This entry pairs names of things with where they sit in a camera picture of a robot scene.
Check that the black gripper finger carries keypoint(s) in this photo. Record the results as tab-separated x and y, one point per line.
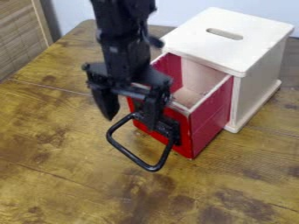
155	101
107	101

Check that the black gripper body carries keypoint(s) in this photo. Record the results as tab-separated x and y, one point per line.
126	71

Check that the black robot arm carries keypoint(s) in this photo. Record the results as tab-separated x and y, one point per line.
122	19

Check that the red wooden drawer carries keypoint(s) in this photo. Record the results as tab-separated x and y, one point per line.
200	103

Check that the white wooden box cabinet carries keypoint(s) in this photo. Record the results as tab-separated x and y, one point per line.
242	45

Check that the black metal drawer handle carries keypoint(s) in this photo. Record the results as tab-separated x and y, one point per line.
167	127

